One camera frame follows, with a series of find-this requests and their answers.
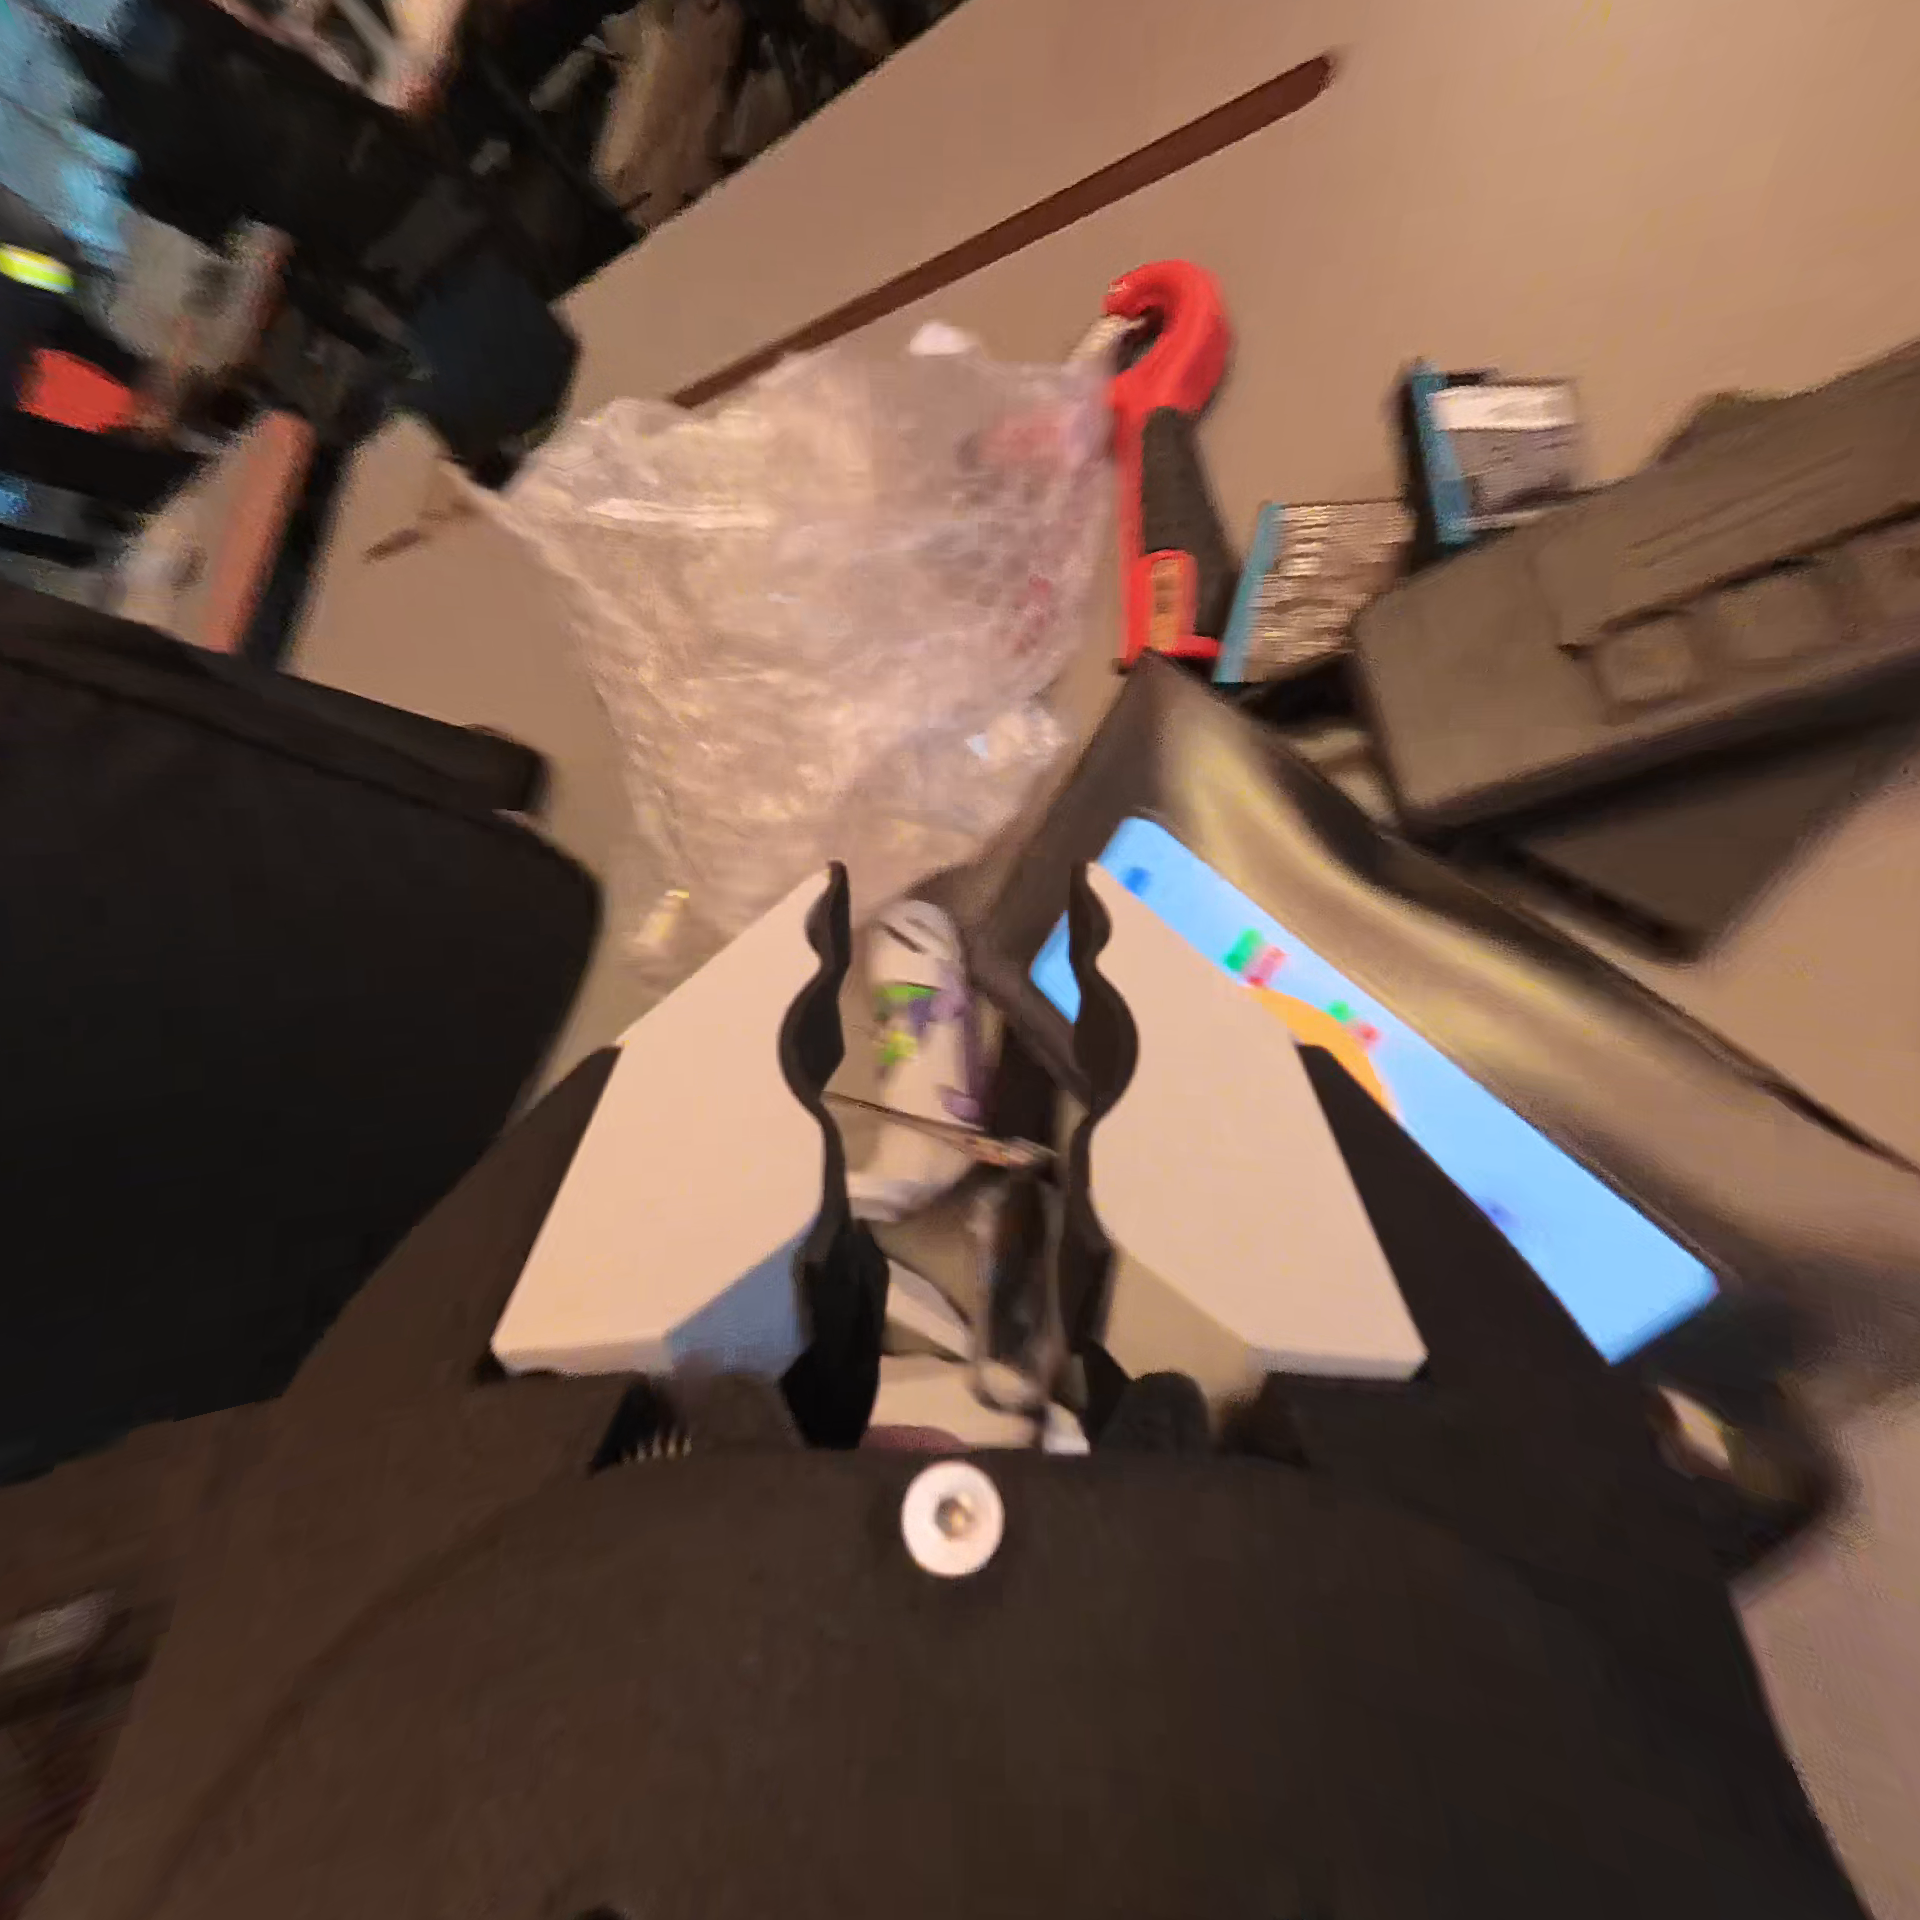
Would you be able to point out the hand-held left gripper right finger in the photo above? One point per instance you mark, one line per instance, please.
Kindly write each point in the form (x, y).
(1231, 1201)

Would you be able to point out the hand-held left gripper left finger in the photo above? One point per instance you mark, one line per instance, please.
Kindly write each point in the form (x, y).
(662, 1201)

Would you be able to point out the grey desk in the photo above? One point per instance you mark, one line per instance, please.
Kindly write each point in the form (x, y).
(1500, 180)

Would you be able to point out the tablet with blue screen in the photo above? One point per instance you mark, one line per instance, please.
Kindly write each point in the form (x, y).
(1559, 1201)

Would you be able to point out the black fabric bag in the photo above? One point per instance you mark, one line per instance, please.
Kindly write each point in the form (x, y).
(224, 975)

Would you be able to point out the large crumpled plastic bag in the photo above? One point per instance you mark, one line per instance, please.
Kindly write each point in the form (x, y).
(810, 599)

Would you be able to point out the small blue grey box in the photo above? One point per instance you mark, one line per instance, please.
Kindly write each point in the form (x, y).
(1320, 585)
(1500, 451)

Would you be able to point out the black hard case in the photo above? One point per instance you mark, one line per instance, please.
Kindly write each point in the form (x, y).
(1650, 628)

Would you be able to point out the red hand tool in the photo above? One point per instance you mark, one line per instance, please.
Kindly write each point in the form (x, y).
(1172, 451)

